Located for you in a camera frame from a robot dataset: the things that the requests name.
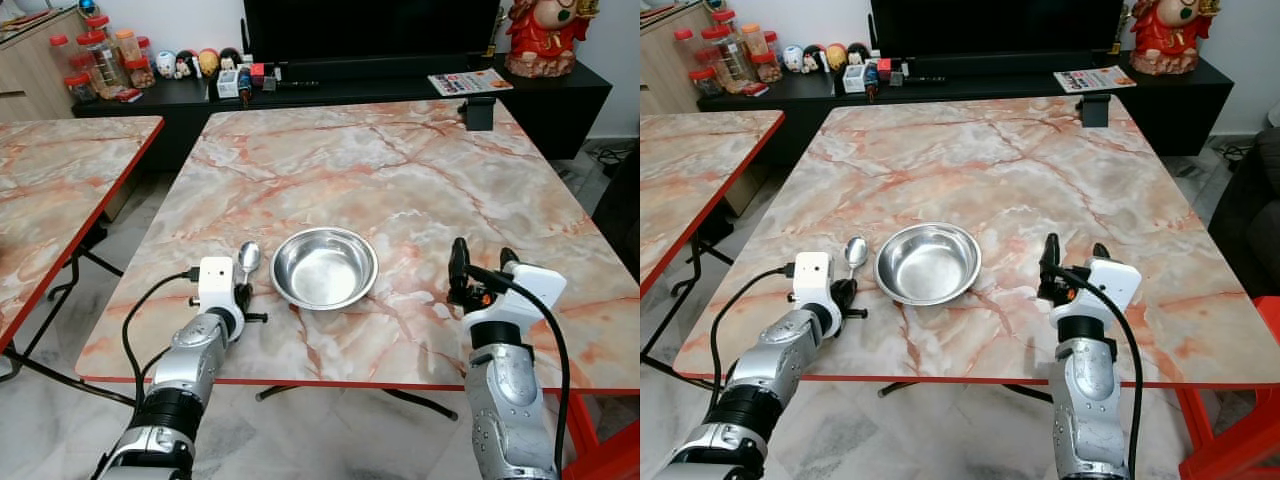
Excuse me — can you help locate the large shallow steel bowl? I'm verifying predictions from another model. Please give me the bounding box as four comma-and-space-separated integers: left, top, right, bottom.
875, 222, 982, 306
270, 227, 380, 311

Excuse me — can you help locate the marble-pattern red-edged folding table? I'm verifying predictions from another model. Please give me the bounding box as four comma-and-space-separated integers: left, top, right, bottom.
640, 109, 786, 363
673, 94, 1280, 403
75, 98, 641, 422
0, 115, 166, 407

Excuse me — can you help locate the dark grey sofa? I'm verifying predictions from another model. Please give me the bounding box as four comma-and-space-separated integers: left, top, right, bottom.
592, 140, 641, 286
1207, 125, 1280, 291

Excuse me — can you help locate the black low television console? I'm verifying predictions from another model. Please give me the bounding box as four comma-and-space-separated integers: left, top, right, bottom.
72, 58, 613, 176
700, 55, 1235, 171

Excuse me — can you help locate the white and orange magazine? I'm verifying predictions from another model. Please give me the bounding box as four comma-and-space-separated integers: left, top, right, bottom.
1053, 65, 1138, 94
428, 69, 515, 97

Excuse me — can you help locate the red stool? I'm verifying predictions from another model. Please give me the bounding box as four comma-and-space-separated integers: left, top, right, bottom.
545, 385, 641, 480
1175, 296, 1280, 480

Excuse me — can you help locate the red figurine statue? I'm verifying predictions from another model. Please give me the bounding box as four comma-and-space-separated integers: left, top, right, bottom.
503, 0, 601, 79
1130, 0, 1219, 76

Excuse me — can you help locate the black flat television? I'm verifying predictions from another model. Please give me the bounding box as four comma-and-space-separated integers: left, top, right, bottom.
242, 0, 503, 81
869, 0, 1126, 79

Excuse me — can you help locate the light wooden cabinet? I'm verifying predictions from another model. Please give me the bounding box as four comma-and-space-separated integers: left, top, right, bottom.
640, 5, 713, 116
0, 8, 86, 123

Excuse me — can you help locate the large clear jar red lid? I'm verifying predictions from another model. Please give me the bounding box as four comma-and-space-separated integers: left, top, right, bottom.
706, 25, 751, 89
80, 30, 126, 93

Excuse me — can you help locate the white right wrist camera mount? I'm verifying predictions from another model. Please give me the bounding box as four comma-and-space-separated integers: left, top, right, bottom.
1058, 257, 1142, 339
462, 264, 568, 346

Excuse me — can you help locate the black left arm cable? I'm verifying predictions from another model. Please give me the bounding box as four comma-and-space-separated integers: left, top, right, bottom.
121, 266, 204, 401
710, 263, 798, 401

